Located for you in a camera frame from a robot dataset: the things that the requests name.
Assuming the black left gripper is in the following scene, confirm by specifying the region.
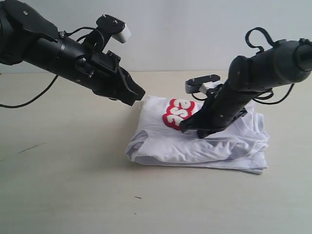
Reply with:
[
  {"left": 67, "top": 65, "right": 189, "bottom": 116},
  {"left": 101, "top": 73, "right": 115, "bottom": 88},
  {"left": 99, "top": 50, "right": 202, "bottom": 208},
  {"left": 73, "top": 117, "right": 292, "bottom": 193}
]
[{"left": 58, "top": 39, "right": 145, "bottom": 105}]

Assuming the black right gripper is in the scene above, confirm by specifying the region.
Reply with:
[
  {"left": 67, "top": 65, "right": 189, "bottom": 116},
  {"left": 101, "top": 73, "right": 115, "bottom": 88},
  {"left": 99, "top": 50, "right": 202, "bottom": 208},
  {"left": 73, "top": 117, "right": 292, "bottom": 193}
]
[{"left": 179, "top": 84, "right": 255, "bottom": 139}]

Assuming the white t-shirt red lettering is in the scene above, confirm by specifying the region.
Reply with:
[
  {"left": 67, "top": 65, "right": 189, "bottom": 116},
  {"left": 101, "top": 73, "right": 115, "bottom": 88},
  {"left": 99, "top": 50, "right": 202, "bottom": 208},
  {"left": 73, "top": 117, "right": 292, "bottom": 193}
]
[{"left": 125, "top": 96, "right": 270, "bottom": 175}]

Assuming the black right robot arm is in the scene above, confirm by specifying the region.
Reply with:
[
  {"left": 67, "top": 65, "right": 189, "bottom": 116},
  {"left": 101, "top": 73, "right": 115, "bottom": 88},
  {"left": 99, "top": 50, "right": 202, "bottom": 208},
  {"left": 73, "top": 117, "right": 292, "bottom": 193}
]
[{"left": 179, "top": 39, "right": 312, "bottom": 138}]

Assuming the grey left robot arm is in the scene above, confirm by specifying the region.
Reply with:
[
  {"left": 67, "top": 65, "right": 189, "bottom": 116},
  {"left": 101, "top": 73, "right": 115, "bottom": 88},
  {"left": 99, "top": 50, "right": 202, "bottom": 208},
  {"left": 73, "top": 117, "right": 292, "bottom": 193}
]
[{"left": 0, "top": 0, "right": 145, "bottom": 106}]

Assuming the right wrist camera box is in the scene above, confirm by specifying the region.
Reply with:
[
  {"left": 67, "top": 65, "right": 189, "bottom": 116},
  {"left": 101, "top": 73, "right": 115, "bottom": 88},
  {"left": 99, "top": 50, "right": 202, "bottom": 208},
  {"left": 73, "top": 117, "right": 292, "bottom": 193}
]
[{"left": 185, "top": 74, "right": 221, "bottom": 94}]

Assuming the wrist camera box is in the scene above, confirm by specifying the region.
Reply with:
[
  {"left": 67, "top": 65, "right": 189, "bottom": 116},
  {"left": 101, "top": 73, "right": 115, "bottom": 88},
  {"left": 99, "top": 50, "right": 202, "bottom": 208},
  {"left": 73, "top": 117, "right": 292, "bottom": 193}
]
[
  {"left": 185, "top": 74, "right": 221, "bottom": 94},
  {"left": 96, "top": 14, "right": 131, "bottom": 44}
]

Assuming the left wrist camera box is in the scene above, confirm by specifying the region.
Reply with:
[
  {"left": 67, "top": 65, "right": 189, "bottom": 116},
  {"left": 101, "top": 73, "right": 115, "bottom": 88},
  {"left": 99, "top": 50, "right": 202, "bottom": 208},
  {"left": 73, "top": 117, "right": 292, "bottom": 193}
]
[{"left": 96, "top": 14, "right": 131, "bottom": 44}]

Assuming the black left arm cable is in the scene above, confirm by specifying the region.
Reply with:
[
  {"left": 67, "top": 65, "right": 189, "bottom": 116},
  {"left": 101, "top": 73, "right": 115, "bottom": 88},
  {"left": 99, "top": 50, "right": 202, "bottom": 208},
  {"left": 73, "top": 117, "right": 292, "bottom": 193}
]
[{"left": 0, "top": 26, "right": 98, "bottom": 109}]

